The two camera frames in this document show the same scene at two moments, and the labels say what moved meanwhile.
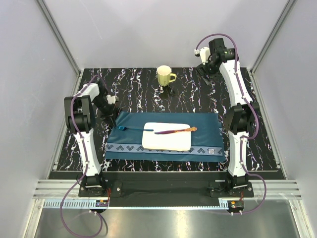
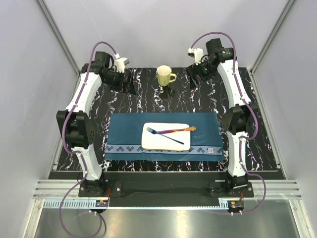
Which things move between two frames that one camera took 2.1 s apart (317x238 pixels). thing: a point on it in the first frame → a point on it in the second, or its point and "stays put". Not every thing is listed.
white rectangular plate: x=175 y=141 stays put
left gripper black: x=108 y=116 → x=130 y=89
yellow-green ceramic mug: x=164 y=75 stays put
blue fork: x=125 y=128 → x=155 y=132
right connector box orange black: x=235 y=206 stays put
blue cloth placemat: x=124 y=140 stays put
